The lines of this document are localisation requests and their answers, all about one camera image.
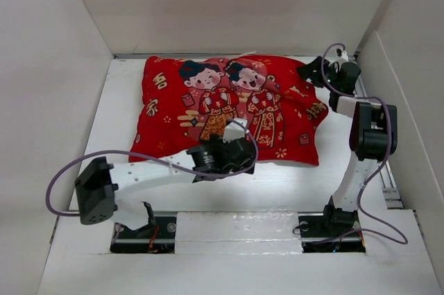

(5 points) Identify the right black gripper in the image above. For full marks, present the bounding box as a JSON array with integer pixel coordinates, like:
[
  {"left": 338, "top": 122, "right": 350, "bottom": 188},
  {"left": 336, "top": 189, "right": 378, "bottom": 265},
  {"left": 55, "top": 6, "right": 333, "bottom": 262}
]
[{"left": 293, "top": 56, "right": 339, "bottom": 92}]

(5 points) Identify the red cartoon print pillowcase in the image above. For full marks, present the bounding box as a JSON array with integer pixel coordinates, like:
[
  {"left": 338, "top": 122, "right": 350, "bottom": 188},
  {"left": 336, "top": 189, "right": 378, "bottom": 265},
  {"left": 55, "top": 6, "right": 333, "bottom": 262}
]
[{"left": 129, "top": 55, "right": 328, "bottom": 166}]

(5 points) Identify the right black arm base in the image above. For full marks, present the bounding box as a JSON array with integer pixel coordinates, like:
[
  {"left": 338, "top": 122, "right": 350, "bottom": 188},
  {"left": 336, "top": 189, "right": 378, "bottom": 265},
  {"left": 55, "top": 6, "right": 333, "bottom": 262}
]
[{"left": 293, "top": 203, "right": 366, "bottom": 253}]

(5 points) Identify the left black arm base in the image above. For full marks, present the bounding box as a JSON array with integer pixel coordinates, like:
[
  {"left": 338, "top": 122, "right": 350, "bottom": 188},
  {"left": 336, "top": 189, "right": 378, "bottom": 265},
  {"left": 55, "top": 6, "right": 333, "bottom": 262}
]
[{"left": 110, "top": 202, "right": 178, "bottom": 254}]

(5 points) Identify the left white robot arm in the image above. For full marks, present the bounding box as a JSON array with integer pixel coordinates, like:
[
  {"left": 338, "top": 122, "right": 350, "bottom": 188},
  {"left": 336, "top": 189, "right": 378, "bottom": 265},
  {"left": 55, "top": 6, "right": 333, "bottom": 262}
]
[{"left": 75, "top": 137, "right": 258, "bottom": 237}]

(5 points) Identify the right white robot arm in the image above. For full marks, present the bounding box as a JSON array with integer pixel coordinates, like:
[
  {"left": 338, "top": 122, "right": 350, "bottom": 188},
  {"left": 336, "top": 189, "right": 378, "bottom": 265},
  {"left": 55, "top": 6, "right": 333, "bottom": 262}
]
[{"left": 296, "top": 56, "right": 397, "bottom": 237}]

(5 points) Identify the white taped foam block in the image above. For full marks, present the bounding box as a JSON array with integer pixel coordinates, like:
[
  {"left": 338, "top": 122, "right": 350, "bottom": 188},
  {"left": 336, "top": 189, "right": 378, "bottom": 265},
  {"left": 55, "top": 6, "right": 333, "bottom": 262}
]
[{"left": 175, "top": 211, "right": 302, "bottom": 255}]

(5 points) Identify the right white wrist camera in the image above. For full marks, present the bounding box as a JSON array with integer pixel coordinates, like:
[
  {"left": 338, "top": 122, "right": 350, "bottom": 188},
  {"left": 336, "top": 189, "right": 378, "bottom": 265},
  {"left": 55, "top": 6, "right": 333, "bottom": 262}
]
[{"left": 336, "top": 48, "right": 350, "bottom": 65}]

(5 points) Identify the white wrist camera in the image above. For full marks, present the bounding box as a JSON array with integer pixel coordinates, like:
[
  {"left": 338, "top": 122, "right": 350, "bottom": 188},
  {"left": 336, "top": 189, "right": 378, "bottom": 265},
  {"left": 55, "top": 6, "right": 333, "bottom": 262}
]
[
  {"left": 223, "top": 118, "right": 248, "bottom": 143},
  {"left": 336, "top": 48, "right": 350, "bottom": 65}
]

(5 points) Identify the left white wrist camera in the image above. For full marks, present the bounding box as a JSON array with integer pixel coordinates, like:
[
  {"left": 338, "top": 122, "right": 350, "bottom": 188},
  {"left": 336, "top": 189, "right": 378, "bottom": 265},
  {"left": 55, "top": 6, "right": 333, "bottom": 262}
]
[{"left": 223, "top": 118, "right": 248, "bottom": 143}]

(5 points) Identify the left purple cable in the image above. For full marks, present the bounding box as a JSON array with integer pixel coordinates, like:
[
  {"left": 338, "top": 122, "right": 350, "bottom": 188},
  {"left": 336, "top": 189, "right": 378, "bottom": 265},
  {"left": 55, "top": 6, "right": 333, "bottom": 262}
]
[{"left": 46, "top": 124, "right": 259, "bottom": 218}]

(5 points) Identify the purple cable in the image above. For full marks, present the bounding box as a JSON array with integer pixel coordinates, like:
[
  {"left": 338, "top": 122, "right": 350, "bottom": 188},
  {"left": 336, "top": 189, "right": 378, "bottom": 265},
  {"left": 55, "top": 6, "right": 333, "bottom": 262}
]
[
  {"left": 46, "top": 124, "right": 259, "bottom": 218},
  {"left": 321, "top": 43, "right": 409, "bottom": 246}
]

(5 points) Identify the aluminium rail right side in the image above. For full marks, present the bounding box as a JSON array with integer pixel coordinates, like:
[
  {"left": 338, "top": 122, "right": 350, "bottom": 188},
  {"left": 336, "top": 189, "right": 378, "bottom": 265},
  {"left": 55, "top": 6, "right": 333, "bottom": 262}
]
[{"left": 340, "top": 57, "right": 398, "bottom": 210}]

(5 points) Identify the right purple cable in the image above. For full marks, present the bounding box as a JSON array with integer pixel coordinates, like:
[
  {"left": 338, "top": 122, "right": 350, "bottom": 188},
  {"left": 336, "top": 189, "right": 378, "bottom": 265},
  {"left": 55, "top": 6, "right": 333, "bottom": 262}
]
[{"left": 321, "top": 43, "right": 409, "bottom": 246}]

